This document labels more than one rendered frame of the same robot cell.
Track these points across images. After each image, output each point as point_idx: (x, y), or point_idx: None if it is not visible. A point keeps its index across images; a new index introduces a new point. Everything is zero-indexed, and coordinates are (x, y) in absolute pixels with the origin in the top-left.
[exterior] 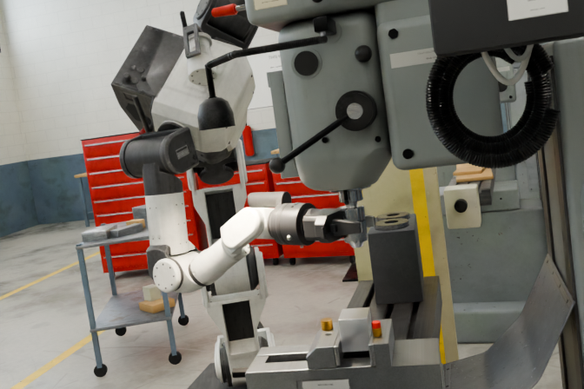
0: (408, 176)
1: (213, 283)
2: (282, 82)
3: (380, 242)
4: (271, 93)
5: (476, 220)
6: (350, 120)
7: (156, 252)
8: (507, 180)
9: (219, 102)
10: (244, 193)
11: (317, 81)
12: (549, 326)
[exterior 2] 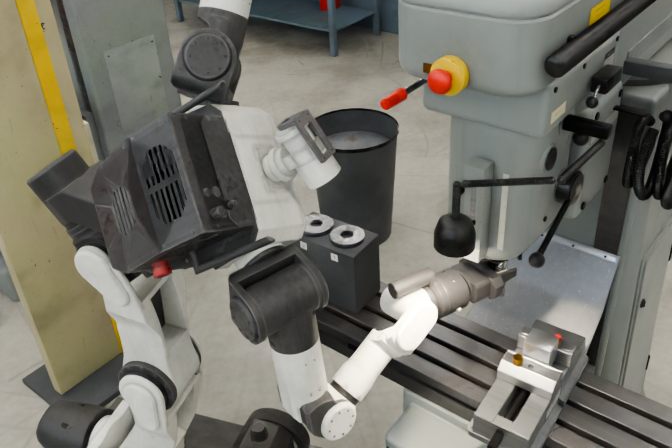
0: (54, 139)
1: (176, 396)
2: (491, 174)
3: (360, 259)
4: (483, 188)
5: (95, 158)
6: (574, 197)
7: (323, 405)
8: None
9: (471, 219)
10: (181, 273)
11: (550, 171)
12: (582, 274)
